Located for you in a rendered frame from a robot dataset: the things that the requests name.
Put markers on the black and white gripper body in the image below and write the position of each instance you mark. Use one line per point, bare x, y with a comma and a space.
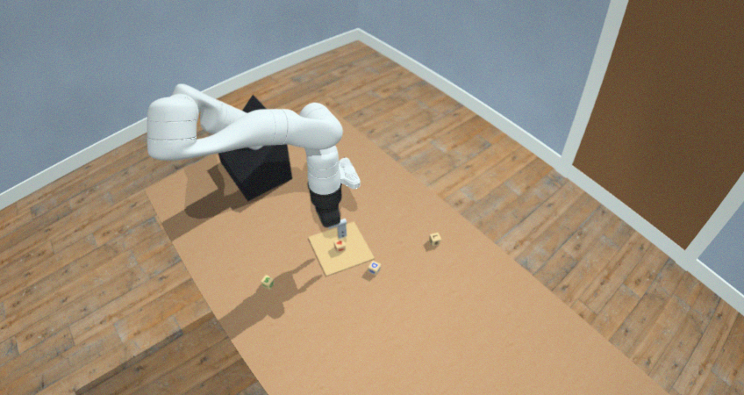
325, 193

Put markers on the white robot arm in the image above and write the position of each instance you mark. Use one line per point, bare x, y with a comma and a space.
172, 130

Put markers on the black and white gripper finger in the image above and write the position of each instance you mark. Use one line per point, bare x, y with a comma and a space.
342, 228

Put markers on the tan flat mat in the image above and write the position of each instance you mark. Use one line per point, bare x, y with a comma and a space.
357, 250

